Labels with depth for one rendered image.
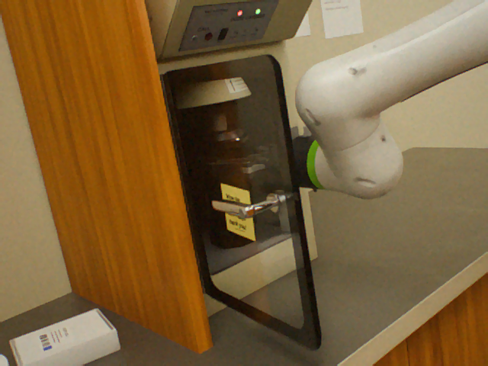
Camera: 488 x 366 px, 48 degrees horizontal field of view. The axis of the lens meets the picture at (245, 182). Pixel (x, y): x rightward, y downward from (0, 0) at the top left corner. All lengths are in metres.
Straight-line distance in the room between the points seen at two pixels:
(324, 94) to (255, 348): 0.42
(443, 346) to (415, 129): 1.31
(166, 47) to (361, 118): 0.33
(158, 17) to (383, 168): 0.42
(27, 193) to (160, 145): 0.53
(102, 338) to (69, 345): 0.05
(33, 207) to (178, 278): 0.51
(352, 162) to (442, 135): 1.71
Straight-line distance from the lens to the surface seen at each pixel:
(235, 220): 0.83
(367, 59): 0.78
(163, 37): 0.90
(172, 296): 0.93
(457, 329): 1.20
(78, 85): 1.01
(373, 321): 0.95
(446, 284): 1.07
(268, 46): 1.11
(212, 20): 0.93
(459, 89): 2.64
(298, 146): 0.93
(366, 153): 0.81
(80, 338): 1.01
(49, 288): 1.35
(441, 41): 0.78
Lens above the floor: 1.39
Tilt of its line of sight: 13 degrees down
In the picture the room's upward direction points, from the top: 10 degrees counter-clockwise
